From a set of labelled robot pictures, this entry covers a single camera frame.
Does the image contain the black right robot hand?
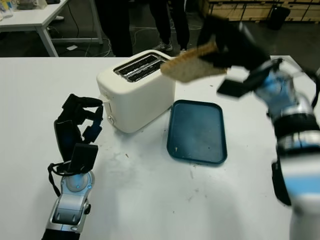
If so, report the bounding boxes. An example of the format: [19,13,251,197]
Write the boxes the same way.
[196,14,272,74]

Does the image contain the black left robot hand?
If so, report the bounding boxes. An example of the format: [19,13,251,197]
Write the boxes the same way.
[53,93,104,164]

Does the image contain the slice of brown bread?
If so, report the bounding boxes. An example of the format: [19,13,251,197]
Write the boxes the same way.
[159,40,229,84]

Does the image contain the white two-slot toaster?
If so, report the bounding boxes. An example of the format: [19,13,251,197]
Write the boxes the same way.
[96,49,177,134]

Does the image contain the blue plastic tray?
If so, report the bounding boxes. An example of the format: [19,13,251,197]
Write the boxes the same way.
[166,99,229,166]

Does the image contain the stacked wooden crates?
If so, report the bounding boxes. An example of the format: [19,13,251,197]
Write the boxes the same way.
[201,0,320,23]

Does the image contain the black waste bin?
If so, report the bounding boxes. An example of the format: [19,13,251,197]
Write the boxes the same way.
[266,5,292,31]

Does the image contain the person in slim black trousers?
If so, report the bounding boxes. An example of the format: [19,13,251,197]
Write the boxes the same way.
[149,0,191,52]

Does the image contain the white background table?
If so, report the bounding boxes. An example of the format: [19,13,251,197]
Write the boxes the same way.
[0,0,104,58]

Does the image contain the person in wide black trousers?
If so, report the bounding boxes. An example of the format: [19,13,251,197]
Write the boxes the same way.
[99,0,134,58]

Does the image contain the clear storage box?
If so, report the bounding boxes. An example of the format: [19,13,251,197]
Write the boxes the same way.
[16,0,39,10]

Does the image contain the clear plastic cup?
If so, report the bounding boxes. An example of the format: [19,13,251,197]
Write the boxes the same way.
[0,0,14,20]

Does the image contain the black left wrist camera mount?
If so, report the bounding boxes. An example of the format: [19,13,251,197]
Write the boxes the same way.
[69,142,99,175]

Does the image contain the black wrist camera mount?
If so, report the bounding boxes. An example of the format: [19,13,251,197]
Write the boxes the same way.
[69,142,99,175]
[216,74,254,100]

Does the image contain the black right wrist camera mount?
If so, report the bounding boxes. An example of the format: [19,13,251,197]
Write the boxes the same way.
[216,74,254,100]

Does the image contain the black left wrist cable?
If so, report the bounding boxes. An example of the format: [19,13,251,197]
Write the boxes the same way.
[47,160,74,199]

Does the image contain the white cable on floor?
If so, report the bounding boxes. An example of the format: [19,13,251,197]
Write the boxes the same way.
[131,26,161,51]

